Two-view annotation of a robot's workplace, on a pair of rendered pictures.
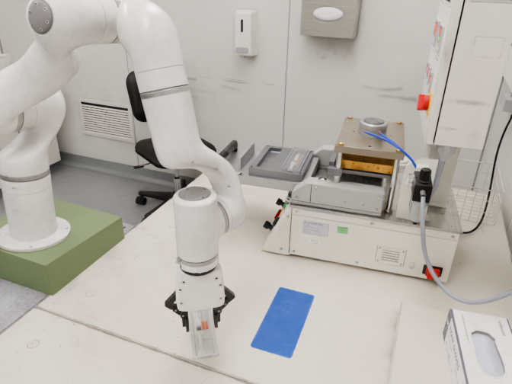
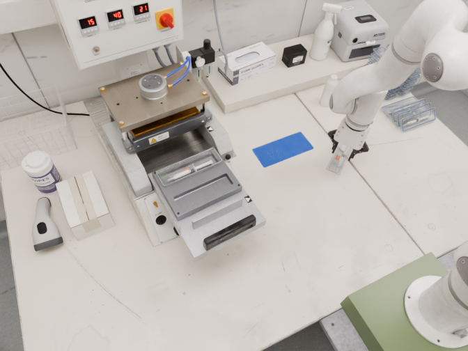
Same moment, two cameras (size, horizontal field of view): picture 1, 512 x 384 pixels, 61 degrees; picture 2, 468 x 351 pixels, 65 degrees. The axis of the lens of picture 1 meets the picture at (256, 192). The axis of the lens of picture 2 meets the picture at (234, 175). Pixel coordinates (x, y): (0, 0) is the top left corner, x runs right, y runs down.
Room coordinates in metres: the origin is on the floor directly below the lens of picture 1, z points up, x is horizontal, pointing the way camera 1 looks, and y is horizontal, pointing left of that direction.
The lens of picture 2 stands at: (1.66, 0.36, 1.84)
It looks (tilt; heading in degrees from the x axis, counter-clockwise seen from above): 55 degrees down; 219
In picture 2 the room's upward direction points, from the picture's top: 5 degrees clockwise
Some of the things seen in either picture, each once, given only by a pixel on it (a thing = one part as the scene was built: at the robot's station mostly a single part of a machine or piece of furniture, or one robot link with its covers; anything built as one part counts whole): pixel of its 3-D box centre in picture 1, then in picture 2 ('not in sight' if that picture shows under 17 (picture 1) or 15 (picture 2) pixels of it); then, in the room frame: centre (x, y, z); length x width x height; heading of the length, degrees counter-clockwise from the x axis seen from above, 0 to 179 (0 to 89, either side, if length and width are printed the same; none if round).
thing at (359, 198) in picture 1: (334, 194); (209, 127); (1.09, -0.22, 0.97); 0.26 x 0.05 x 0.07; 74
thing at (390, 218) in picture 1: (375, 191); (157, 127); (1.20, -0.36, 0.93); 0.46 x 0.35 x 0.01; 74
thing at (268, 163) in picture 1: (283, 162); (196, 181); (1.28, -0.08, 0.98); 0.20 x 0.17 x 0.03; 164
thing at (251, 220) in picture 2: (227, 152); (230, 231); (1.33, 0.10, 0.99); 0.15 x 0.02 x 0.04; 164
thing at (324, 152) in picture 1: (347, 159); (126, 157); (1.36, -0.30, 0.97); 0.25 x 0.05 x 0.07; 74
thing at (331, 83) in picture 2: not in sight; (329, 90); (0.49, -0.11, 0.82); 0.05 x 0.05 x 0.14
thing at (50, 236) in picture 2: not in sight; (42, 221); (1.64, -0.41, 0.79); 0.20 x 0.08 x 0.08; 69
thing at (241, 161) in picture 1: (267, 164); (205, 196); (1.29, -0.04, 0.97); 0.30 x 0.22 x 0.08; 74
